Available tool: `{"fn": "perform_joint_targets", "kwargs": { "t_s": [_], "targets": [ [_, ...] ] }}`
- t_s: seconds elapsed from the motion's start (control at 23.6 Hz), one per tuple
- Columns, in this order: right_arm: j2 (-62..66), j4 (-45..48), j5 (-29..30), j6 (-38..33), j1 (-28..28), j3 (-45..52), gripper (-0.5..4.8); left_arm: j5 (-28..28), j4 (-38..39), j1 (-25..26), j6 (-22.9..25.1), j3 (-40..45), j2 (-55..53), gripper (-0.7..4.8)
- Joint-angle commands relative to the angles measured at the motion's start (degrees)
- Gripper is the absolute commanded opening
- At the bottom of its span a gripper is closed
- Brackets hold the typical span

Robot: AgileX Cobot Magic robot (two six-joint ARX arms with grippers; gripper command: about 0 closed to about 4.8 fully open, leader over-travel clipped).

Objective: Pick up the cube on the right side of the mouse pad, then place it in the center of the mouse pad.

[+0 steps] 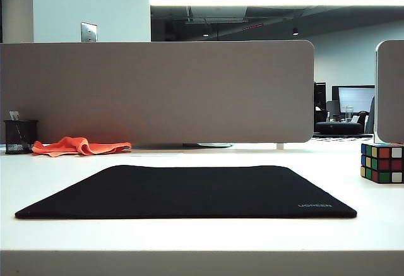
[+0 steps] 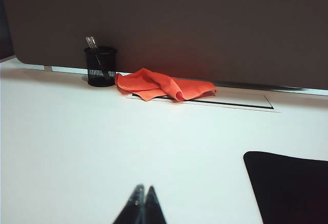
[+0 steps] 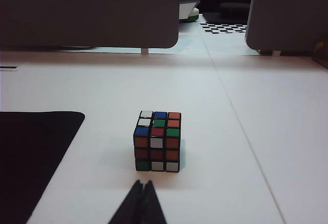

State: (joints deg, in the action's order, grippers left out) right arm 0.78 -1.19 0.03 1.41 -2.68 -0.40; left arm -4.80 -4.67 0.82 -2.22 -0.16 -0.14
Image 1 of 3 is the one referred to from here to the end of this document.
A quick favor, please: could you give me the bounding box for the white ceiling light strip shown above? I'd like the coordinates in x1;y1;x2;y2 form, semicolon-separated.
150;0;404;7

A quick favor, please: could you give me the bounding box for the orange cloth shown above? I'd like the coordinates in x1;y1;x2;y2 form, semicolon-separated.
32;136;133;157

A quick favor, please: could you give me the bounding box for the silver wall plate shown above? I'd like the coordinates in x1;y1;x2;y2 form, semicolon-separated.
80;21;98;42

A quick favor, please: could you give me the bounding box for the black round cushion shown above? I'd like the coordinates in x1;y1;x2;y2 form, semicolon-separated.
314;121;364;135

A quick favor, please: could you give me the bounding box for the lit computer monitor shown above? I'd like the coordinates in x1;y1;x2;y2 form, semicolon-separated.
331;85;376;112

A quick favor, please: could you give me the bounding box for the black mouse pad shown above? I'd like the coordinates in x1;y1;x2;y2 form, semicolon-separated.
14;164;358;220

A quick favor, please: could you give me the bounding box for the dark computer monitor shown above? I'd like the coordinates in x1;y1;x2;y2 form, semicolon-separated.
314;81;327;110

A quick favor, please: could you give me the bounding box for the multicoloured puzzle cube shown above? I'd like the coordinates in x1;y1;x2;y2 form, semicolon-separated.
360;142;404;184

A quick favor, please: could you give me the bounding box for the grey flat stand base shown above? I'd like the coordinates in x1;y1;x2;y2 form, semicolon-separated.
135;143;234;150

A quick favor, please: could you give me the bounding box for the wide grey desk divider panel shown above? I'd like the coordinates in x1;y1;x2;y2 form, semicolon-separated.
0;39;316;146

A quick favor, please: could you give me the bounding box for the black mesh pen holder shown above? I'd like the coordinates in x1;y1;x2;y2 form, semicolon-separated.
3;119;39;155

